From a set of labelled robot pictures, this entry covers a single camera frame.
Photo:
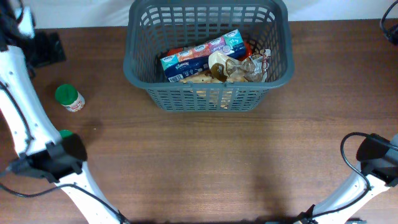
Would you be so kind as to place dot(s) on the tissue pack multicolour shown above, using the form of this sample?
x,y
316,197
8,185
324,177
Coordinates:
x,y
195,59

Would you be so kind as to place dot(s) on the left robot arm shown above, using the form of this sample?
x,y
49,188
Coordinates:
x,y
43,152

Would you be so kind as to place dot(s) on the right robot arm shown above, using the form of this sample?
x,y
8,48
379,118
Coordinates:
x,y
374,173

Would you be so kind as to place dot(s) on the orange noodle packet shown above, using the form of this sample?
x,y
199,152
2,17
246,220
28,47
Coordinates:
x,y
241,58

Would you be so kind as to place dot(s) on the brown white snack pouch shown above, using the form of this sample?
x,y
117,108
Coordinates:
x,y
252,69

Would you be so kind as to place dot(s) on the grey plastic shopping basket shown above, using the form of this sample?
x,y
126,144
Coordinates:
x,y
155,27

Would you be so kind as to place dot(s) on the green lid jar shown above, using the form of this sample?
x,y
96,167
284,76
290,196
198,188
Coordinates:
x,y
65,133
69,97

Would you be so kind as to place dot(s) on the orange Nescafe coffee bag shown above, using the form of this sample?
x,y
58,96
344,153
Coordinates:
x,y
206,77

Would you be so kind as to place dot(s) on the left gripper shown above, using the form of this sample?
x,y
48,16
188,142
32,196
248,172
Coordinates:
x,y
53,48

